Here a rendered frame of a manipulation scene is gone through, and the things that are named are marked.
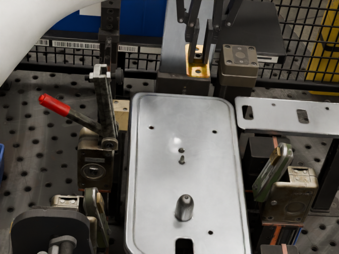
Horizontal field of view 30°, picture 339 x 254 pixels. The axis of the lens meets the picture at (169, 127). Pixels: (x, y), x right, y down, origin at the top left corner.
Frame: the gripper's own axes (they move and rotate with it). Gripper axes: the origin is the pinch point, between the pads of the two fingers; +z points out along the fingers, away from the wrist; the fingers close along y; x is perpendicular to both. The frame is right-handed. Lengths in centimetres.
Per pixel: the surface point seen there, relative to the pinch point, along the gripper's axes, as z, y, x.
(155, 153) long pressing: 28.7, -4.6, 1.5
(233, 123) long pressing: 28.9, 11.7, 11.7
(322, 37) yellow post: 40, 44, 61
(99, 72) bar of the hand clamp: 7.3, -16.1, -1.1
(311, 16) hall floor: 127, 90, 204
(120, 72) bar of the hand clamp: 7.2, -12.5, -0.8
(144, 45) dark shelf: 25.9, -7.5, 32.2
